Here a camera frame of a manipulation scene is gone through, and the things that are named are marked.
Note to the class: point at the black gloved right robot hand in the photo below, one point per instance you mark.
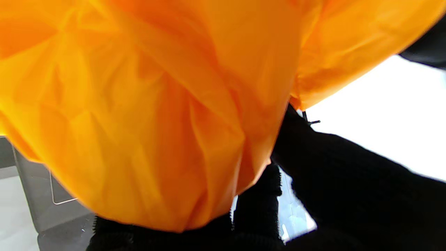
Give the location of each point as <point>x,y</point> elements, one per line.
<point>366,202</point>

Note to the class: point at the dark brown office chair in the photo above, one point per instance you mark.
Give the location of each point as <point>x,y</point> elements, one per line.
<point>41,209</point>

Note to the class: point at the orange rain cover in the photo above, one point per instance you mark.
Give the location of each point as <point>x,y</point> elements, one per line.
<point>139,104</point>

